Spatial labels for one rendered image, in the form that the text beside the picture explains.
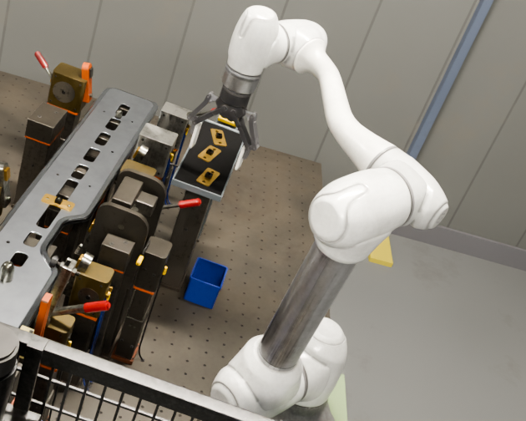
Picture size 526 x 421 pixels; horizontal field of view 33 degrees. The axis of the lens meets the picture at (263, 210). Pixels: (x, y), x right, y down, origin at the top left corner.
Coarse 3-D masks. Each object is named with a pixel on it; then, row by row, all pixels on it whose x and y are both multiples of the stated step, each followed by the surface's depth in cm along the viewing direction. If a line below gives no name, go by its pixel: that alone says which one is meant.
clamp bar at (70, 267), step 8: (56, 256) 182; (56, 264) 182; (64, 264) 184; (72, 264) 183; (64, 272) 182; (72, 272) 182; (56, 280) 183; (64, 280) 183; (56, 288) 184; (64, 288) 188; (56, 296) 185; (56, 304) 187; (48, 312) 188
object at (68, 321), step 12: (60, 324) 191; (72, 324) 192; (48, 336) 190; (60, 336) 189; (48, 372) 197; (60, 372) 199; (36, 384) 200; (36, 396) 202; (48, 396) 203; (36, 408) 203; (48, 420) 208
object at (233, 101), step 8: (224, 88) 218; (224, 96) 219; (232, 96) 217; (240, 96) 217; (248, 96) 219; (216, 104) 223; (224, 104) 222; (232, 104) 218; (240, 104) 219; (224, 112) 223; (240, 112) 222; (232, 120) 223
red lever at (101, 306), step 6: (72, 306) 189; (78, 306) 188; (84, 306) 187; (90, 306) 187; (96, 306) 186; (102, 306) 186; (108, 306) 186; (54, 312) 189; (60, 312) 189; (66, 312) 189; (72, 312) 188; (78, 312) 188
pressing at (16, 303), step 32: (128, 96) 289; (96, 128) 268; (128, 128) 273; (64, 160) 249; (96, 160) 254; (32, 192) 233; (96, 192) 242; (0, 224) 219; (32, 224) 222; (64, 224) 227; (0, 256) 209; (32, 256) 213; (0, 288) 201; (32, 288) 204; (0, 320) 193; (32, 320) 196
